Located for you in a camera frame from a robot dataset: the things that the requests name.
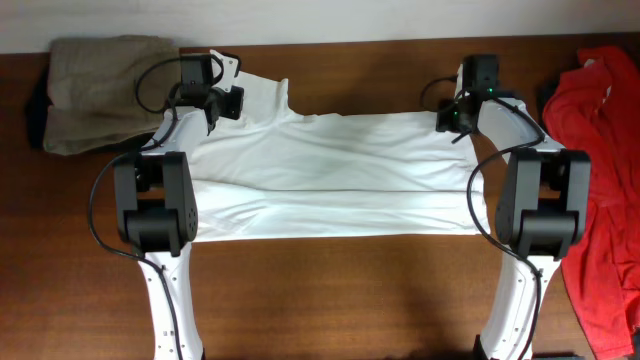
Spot red garment pile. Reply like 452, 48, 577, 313
542, 46, 639, 359

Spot white polo shirt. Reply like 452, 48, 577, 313
189, 73, 488, 242

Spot folded khaki pants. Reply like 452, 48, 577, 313
43, 35, 180, 156

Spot folded dark garment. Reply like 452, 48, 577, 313
24, 65, 152, 154

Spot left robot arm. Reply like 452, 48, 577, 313
114, 86, 244, 359

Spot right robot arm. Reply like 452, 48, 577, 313
436, 90, 591, 359

